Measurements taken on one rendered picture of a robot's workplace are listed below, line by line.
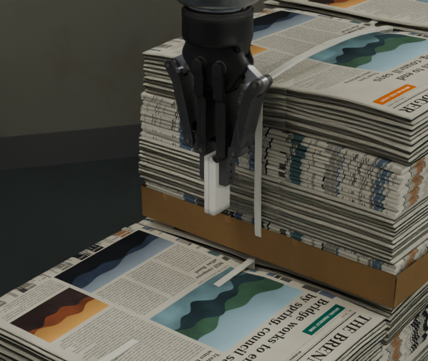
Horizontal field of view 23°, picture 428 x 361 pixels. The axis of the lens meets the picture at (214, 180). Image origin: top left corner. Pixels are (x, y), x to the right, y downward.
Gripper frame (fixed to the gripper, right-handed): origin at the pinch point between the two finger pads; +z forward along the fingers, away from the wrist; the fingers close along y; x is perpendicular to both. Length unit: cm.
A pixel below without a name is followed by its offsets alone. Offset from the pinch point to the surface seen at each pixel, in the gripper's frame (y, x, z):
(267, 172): -2.1, -7.0, 0.7
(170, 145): 12.6, -7.3, 1.1
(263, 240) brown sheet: -1.9, -6.6, 9.5
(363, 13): 2.9, -36.9, -10.8
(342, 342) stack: -18.0, 1.8, 13.1
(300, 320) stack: -12.2, 1.0, 13.0
